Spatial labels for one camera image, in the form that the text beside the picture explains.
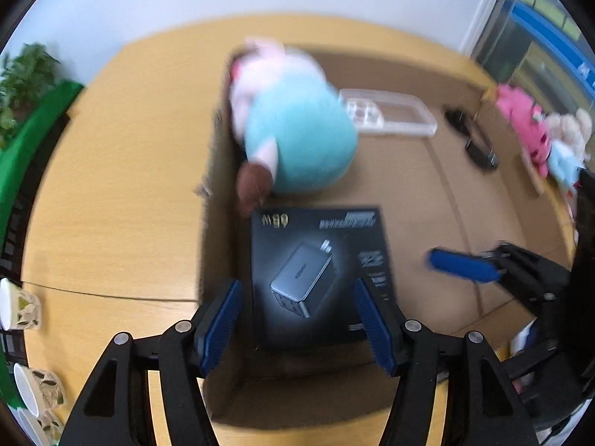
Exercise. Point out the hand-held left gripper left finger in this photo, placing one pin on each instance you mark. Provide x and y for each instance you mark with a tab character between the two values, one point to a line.
219	330

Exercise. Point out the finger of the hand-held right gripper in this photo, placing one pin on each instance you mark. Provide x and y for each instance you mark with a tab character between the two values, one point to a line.
460	265

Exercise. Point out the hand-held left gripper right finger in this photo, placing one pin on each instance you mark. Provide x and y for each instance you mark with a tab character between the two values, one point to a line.
376	330

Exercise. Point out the brown cardboard box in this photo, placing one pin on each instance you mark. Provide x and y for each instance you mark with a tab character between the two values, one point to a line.
441	172

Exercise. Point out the black charger box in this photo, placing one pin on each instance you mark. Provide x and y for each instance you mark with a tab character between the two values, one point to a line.
297	232

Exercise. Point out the wooden desktop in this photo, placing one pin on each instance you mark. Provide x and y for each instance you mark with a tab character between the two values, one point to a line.
139	172

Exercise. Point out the blue and red plush toy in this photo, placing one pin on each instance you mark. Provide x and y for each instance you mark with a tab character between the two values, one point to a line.
565	162

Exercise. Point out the clear plastic tray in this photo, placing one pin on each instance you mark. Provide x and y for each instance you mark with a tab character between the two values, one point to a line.
409	111

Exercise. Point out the pink plush bear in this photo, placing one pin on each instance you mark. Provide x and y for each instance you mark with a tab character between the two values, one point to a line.
520	111

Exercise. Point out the cream plush rabbit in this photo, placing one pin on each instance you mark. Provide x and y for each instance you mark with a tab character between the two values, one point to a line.
567	125

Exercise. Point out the leaf-patterned white cup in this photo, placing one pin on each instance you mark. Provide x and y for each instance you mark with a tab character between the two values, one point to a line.
44	429
21	306
42	388

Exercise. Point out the teal and pink plush toy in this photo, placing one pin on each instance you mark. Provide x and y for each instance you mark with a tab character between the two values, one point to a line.
297	139

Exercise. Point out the dark glass window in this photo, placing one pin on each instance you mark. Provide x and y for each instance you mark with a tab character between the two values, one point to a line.
534	32

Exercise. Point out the green panel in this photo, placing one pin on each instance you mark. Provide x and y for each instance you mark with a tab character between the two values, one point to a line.
32	134

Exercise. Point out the green potted plant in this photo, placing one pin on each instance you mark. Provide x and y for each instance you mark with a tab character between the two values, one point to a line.
28	74

